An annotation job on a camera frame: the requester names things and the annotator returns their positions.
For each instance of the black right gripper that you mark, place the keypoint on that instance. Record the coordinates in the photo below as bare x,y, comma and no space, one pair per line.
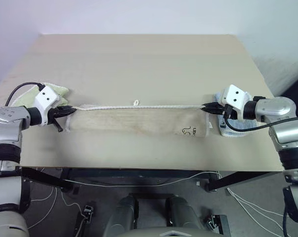
219,109

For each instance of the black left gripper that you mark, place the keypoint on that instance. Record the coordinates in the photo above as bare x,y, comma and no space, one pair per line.
55,114

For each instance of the beige towel with white trim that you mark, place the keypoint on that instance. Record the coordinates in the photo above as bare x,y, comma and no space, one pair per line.
129,121

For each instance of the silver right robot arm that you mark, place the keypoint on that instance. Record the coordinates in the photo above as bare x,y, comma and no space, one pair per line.
279,108

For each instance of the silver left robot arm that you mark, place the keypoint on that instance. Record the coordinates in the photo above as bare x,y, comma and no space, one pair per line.
5,123

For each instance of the folded light blue towel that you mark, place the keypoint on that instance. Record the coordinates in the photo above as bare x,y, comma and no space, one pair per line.
231,133

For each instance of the folded light green towel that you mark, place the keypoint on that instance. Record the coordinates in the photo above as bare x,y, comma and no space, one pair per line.
27,97

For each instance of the black floor stand foot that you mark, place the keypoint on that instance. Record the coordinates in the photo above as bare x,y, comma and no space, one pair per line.
218,222
85,214

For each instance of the dark grey right robot leg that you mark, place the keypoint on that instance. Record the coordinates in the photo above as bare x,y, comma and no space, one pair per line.
183,212

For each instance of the dark grey robot leg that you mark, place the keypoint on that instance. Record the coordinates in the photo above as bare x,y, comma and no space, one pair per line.
183,212
122,212

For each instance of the dark grey left robot leg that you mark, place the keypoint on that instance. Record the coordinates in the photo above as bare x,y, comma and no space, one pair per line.
122,212

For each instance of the grey robot torso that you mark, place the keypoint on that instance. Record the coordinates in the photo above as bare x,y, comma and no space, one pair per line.
171,233

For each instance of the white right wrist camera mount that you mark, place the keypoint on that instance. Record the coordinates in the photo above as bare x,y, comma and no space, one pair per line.
234,95

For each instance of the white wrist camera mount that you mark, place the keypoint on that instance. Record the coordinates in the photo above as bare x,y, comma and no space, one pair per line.
46,96
234,95

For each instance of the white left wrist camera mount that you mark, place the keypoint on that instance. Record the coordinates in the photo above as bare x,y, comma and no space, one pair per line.
46,96

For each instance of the black table frame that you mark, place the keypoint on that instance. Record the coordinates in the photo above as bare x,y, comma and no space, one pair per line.
139,173

